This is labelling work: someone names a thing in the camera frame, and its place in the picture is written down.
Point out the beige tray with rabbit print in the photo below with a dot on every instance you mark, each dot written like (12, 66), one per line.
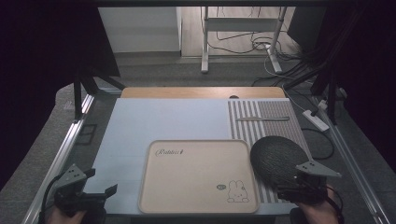
(193, 177)

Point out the white power strip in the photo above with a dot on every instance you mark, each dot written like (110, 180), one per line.
(316, 120)

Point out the wooden table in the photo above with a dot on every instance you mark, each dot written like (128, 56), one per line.
(186, 92)

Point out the aluminium rail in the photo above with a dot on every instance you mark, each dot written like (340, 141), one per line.
(62, 149)
(348, 149)

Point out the white metal desk frame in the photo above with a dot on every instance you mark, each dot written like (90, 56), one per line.
(205, 37)

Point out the light blue board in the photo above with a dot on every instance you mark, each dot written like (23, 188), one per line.
(155, 121)

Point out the dark round woven placemat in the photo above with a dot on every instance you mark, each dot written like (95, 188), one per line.
(274, 158)

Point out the white plug adapter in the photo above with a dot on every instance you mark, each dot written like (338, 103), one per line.
(322, 104)

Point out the grey striped placemat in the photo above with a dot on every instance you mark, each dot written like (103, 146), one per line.
(249, 124)

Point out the black metal strut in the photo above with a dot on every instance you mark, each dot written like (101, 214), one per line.
(332, 99)
(77, 99)

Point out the person's right hand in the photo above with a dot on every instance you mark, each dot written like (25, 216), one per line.
(317, 214)

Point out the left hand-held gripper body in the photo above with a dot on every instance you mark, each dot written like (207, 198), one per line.
(71, 186)

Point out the white cabinet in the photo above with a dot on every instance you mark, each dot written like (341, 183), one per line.
(140, 29)

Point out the thin grey bar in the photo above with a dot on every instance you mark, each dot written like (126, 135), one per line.
(261, 118)

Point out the person's left hand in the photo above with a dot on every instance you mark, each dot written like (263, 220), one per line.
(62, 218)

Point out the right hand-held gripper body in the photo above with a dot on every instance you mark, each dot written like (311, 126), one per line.
(314, 169)

